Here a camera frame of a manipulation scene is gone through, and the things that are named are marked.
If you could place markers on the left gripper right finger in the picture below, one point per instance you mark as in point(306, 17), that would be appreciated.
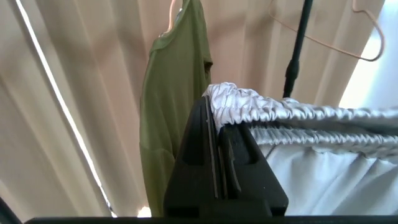
point(258, 186)

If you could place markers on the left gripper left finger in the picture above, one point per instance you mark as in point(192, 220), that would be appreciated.
point(192, 180)

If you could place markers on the pale grey garment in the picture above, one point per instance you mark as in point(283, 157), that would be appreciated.
point(326, 180)

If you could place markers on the green printed shirt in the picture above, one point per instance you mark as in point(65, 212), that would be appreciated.
point(174, 87)

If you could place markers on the black clothes rack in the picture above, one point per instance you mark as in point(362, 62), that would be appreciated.
point(298, 46)

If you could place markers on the beige curtain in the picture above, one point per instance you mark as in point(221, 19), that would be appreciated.
point(93, 77)

